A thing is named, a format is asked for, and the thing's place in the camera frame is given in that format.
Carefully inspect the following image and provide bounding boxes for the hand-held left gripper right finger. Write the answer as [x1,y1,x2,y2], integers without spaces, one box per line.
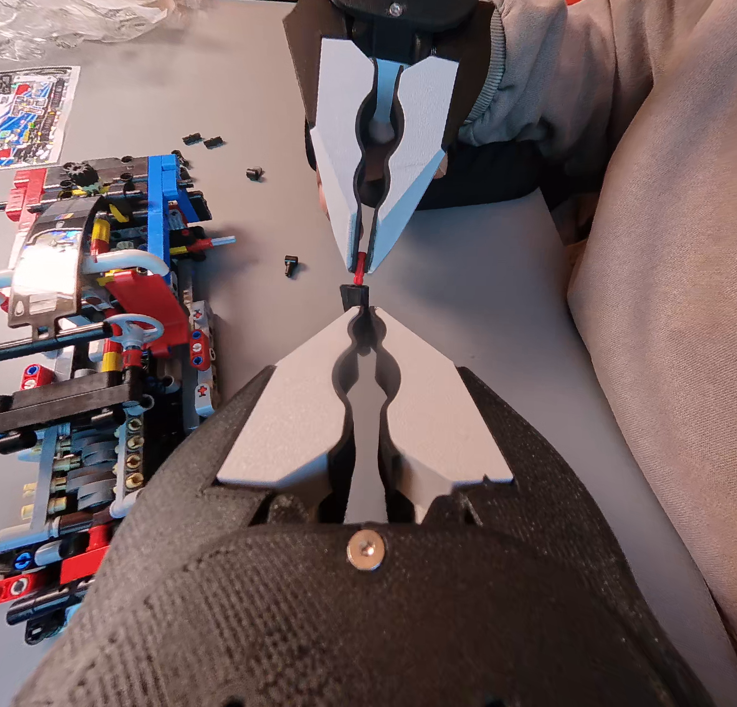
[371,307,514,526]

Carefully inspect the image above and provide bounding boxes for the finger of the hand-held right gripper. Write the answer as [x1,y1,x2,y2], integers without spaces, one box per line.
[309,37,382,274]
[364,55,461,276]

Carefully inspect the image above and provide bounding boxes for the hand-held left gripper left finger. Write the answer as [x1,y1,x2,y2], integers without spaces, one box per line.
[215,307,362,510]

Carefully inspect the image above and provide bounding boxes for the lego car chassis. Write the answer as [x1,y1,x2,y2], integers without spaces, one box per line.
[0,154,238,646]

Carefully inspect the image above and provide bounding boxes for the person's right hand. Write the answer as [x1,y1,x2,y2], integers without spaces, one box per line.
[314,166,335,227]

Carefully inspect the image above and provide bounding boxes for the black padded armrest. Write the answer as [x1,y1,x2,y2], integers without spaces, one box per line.
[411,140,577,214]

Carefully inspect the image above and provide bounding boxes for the person's beige sweatshirt torso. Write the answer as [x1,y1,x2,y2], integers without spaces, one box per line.
[567,0,737,639]

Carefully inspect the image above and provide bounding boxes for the clear plastic bags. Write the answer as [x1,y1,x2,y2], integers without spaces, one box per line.
[0,0,192,64]

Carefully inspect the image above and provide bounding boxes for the colourful sticker sheet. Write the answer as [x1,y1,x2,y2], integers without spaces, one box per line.
[0,65,81,170]

